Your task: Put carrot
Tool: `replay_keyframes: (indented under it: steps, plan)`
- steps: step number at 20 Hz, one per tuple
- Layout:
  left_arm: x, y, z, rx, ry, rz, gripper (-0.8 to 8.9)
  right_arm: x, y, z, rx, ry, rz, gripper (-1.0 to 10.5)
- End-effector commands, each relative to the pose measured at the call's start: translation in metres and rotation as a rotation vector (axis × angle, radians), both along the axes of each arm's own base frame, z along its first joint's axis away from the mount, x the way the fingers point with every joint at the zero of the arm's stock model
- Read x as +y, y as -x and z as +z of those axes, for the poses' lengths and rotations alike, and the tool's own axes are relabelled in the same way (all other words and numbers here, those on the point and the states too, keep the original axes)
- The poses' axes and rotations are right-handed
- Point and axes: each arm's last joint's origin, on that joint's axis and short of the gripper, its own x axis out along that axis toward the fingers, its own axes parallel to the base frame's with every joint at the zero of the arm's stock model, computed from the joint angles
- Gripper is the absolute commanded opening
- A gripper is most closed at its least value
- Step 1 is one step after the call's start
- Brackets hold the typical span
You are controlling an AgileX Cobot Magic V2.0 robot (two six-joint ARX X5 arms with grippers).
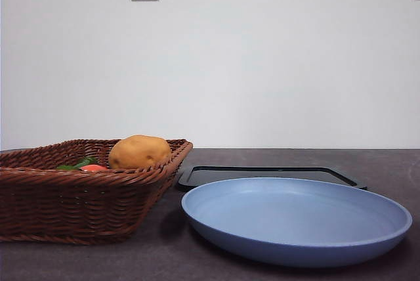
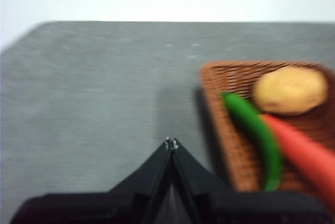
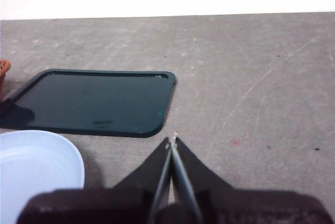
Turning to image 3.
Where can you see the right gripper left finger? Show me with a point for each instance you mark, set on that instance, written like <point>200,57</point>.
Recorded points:
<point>146,171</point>

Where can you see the light blue plate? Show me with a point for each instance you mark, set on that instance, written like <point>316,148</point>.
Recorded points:
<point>34,161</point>

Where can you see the black rectangular tray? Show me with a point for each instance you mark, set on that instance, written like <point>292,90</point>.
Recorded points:
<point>104,98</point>

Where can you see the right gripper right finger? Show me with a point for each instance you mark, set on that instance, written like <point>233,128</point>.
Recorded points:
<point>196,174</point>

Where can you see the brown wicker basket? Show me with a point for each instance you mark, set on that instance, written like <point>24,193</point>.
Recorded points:
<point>4,67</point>

